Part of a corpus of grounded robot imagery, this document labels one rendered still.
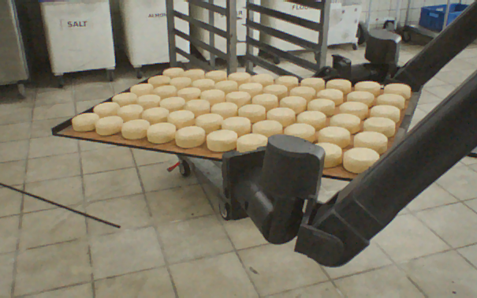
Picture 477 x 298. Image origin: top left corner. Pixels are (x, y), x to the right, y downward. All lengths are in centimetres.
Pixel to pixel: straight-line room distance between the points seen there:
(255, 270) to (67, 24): 271
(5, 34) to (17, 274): 212
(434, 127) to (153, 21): 374
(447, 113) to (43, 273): 186
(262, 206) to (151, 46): 368
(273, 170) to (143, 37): 367
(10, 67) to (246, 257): 249
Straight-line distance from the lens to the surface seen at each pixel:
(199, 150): 79
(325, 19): 214
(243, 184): 64
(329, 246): 56
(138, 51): 422
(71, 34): 414
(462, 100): 53
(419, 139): 53
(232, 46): 190
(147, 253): 216
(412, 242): 231
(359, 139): 76
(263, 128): 80
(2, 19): 387
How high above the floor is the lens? 133
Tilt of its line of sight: 27 degrees down
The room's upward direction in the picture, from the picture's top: straight up
